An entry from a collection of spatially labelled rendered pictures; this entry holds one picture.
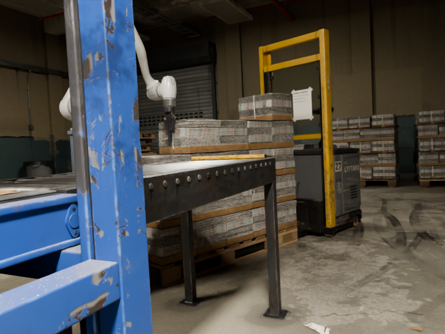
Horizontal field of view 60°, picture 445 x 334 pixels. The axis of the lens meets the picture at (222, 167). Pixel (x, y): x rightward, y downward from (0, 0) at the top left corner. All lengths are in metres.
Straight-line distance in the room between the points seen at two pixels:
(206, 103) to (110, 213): 9.65
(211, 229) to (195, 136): 0.67
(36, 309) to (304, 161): 3.50
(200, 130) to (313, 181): 1.55
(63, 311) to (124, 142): 0.26
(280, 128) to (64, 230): 2.71
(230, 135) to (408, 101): 6.62
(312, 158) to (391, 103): 5.44
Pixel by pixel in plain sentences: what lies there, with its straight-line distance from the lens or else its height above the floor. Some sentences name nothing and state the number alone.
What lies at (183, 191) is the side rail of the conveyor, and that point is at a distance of 1.16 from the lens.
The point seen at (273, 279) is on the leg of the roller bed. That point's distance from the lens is 2.05.
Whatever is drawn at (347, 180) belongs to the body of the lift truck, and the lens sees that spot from 3.94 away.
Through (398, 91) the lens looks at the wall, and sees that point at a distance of 9.13.
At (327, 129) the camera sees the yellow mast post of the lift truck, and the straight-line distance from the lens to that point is 3.57.
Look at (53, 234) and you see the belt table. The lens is 0.75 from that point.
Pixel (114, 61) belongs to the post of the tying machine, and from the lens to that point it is 0.64.
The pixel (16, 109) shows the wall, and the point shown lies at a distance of 10.02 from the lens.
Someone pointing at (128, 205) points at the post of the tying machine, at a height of 0.78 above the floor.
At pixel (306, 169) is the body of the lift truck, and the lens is 3.88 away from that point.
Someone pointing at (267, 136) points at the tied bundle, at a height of 0.93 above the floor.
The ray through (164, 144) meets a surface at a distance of 2.83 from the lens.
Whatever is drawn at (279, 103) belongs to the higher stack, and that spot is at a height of 1.20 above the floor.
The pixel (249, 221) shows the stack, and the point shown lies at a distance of 3.04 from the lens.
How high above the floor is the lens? 0.87
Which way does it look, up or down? 3 degrees down
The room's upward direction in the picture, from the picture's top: 3 degrees counter-clockwise
